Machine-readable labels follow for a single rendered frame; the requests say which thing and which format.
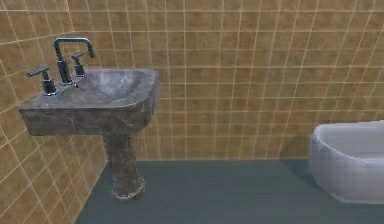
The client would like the dark metal tap handle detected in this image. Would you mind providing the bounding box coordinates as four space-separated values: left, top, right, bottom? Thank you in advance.
71 51 88 78
26 66 60 97

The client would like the white bathtub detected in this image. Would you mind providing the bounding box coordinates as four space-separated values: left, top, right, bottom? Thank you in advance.
308 120 384 205

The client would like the dark metal faucet spout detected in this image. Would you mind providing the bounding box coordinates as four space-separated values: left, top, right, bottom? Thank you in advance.
53 36 96 86

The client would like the grey stone pedestal sink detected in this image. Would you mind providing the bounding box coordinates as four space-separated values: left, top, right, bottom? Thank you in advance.
18 68 162 202

